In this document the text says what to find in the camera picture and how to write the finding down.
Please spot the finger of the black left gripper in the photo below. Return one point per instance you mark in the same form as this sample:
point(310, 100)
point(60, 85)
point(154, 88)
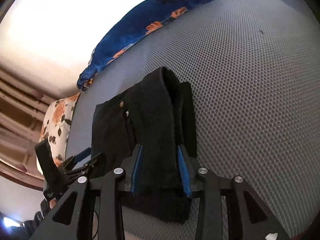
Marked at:
point(82, 155)
point(96, 167)

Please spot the left hand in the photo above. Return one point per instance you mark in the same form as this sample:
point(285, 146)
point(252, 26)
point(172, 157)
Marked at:
point(52, 203)

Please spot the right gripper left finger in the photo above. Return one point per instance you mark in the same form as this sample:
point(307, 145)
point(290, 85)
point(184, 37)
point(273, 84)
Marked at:
point(131, 166)

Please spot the brown wooden headboard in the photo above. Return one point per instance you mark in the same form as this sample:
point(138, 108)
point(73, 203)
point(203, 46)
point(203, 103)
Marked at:
point(22, 113)

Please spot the grey mesh mattress pad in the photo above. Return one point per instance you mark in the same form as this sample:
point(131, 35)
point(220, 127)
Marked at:
point(253, 66)

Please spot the black pants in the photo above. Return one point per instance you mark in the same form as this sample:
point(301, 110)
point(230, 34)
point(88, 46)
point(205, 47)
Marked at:
point(158, 113)

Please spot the white orange floral pillow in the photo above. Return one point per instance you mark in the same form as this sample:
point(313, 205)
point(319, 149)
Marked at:
point(57, 125)

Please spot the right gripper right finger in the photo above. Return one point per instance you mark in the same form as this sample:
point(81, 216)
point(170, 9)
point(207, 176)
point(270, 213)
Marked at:
point(188, 167)

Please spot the blue orange floral blanket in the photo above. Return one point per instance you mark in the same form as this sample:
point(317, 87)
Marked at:
point(145, 18)

